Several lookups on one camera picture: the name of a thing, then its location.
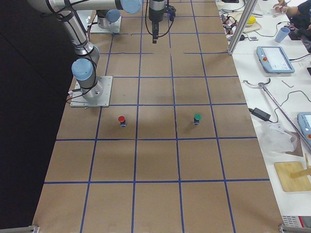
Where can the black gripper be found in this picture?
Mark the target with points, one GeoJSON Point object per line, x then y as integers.
{"type": "Point", "coordinates": [155, 14]}

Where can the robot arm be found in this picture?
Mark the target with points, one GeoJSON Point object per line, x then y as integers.
{"type": "Point", "coordinates": [84, 68]}
{"type": "Point", "coordinates": [155, 11]}

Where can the red push button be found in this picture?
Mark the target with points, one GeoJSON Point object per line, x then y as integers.
{"type": "Point", "coordinates": [122, 121]}

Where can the green push button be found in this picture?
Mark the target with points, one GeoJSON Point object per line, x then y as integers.
{"type": "Point", "coordinates": [196, 119]}

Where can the person's hand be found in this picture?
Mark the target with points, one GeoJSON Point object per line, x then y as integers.
{"type": "Point", "coordinates": [281, 7]}

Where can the yellow ball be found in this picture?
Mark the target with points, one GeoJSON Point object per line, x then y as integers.
{"type": "Point", "coordinates": [251, 21]}

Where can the metal walking cane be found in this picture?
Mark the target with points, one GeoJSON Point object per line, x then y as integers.
{"type": "Point", "coordinates": [263, 86]}

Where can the upper teach pendant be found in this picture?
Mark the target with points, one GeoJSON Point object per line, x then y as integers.
{"type": "Point", "coordinates": [274, 59]}

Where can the teach pendant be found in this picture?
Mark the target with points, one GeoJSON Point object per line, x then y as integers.
{"type": "Point", "coordinates": [304, 122]}
{"type": "Point", "coordinates": [274, 59]}

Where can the blue plastic cup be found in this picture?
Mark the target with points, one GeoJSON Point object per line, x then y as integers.
{"type": "Point", "coordinates": [282, 33]}

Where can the black power adapter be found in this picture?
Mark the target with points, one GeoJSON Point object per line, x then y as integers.
{"type": "Point", "coordinates": [260, 114]}

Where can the clear plastic bag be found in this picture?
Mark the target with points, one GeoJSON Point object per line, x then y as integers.
{"type": "Point", "coordinates": [275, 139]}

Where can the lower teach pendant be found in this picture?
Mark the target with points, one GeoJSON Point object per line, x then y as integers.
{"type": "Point", "coordinates": [304, 122]}

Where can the wooden cutting board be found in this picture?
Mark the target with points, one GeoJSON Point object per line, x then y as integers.
{"type": "Point", "coordinates": [293, 177]}

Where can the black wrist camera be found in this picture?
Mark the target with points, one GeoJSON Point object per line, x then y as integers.
{"type": "Point", "coordinates": [171, 11]}

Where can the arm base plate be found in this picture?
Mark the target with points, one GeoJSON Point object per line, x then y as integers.
{"type": "Point", "coordinates": [114, 26]}
{"type": "Point", "coordinates": [102, 94]}

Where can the aluminium side post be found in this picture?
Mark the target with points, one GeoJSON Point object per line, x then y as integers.
{"type": "Point", "coordinates": [246, 14]}

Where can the left corner metal bracket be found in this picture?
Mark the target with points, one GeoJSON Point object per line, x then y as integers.
{"type": "Point", "coordinates": [29, 229]}

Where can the corner metal bracket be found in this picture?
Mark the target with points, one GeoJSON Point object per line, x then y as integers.
{"type": "Point", "coordinates": [288, 229]}
{"type": "Point", "coordinates": [29, 229]}

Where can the right corner metal bracket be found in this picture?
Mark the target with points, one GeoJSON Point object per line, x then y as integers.
{"type": "Point", "coordinates": [288, 229]}

